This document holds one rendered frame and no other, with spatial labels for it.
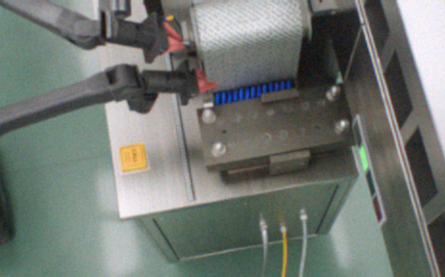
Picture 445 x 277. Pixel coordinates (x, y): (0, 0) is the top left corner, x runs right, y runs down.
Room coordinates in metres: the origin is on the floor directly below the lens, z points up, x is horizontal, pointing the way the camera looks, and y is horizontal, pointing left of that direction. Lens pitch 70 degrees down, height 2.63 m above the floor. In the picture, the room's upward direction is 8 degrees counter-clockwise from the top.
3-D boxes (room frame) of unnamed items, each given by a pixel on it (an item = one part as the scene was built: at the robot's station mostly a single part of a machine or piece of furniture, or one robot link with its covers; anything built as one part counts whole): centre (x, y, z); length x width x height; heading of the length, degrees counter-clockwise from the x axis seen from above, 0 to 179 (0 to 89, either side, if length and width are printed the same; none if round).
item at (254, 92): (0.70, -0.11, 1.03); 0.21 x 0.04 x 0.03; 93
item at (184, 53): (0.81, 0.06, 1.05); 0.06 x 0.05 x 0.31; 93
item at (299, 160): (0.51, -0.17, 0.97); 0.10 x 0.03 x 0.11; 93
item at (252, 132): (0.61, -0.15, 1.00); 0.40 x 0.16 x 0.06; 93
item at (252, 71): (0.72, -0.10, 1.11); 0.23 x 0.01 x 0.18; 93
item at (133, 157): (0.61, 0.24, 0.91); 0.07 x 0.07 x 0.02; 3
